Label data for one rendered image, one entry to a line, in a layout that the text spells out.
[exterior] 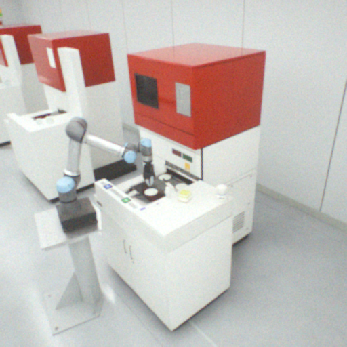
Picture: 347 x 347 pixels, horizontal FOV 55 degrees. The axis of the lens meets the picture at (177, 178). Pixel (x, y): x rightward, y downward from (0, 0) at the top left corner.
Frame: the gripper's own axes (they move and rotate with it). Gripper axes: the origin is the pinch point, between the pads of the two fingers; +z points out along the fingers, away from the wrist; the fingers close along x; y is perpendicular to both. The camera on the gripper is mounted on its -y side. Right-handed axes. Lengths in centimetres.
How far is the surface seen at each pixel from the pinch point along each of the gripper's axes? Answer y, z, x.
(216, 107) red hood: 20, -50, -51
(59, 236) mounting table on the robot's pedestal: -31, 18, 62
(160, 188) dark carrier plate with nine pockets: 10.6, 10.0, -7.3
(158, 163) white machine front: 54, 10, -5
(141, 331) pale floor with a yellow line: -48, 100, 13
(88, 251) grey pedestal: -17, 46, 50
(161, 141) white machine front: 48, -14, -9
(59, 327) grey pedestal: -42, 99, 76
